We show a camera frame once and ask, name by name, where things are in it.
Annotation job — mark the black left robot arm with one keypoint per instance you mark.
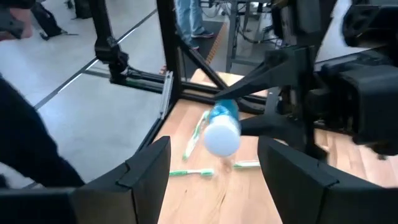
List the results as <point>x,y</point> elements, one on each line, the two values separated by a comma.
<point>298,21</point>

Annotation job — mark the green toothbrush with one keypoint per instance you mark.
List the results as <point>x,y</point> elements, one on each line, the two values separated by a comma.
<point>196,137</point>
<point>191,172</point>
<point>248,164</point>

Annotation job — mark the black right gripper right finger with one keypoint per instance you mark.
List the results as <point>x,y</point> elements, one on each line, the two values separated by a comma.
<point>295,186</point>

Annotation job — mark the grey desk frame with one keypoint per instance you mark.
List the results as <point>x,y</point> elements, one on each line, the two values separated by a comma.
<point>231,34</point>

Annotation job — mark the black floor mat orange edge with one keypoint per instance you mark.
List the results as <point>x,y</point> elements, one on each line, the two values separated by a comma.
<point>203,43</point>

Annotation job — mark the small blue-capped bottle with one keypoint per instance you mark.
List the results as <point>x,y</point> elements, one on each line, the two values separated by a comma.
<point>222,137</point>

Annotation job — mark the person's hand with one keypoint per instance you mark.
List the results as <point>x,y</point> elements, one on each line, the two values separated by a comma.
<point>23,26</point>

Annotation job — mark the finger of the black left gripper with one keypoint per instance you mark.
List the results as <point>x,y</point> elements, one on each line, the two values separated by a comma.
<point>273,71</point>
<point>273,127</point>

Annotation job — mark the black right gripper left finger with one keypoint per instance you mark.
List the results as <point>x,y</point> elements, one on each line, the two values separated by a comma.
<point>140,186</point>

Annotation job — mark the black bag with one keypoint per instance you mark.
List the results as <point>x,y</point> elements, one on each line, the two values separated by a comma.
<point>48,20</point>

